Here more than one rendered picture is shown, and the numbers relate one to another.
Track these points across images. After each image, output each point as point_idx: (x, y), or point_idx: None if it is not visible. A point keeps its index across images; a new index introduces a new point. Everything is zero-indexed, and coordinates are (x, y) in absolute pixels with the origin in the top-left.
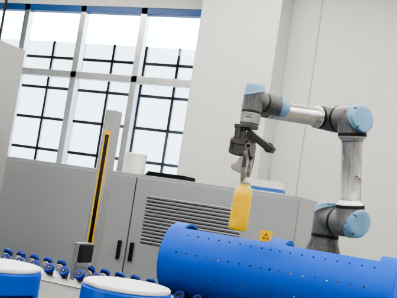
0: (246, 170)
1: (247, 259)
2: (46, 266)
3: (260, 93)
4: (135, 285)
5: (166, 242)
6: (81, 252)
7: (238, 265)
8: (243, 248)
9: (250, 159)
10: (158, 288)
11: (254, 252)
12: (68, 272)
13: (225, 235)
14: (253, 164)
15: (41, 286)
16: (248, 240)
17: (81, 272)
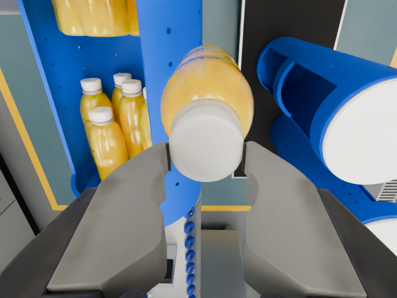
0: (260, 170)
1: (194, 23)
2: (191, 271)
3: None
4: (394, 125)
5: (194, 199)
6: (171, 271)
7: (199, 42)
8: (178, 48)
9: (115, 296)
10: (386, 99)
11: (182, 11)
12: (189, 251)
13: (152, 117)
14: (58, 230)
15: (197, 252)
16: (149, 49)
17: (189, 243)
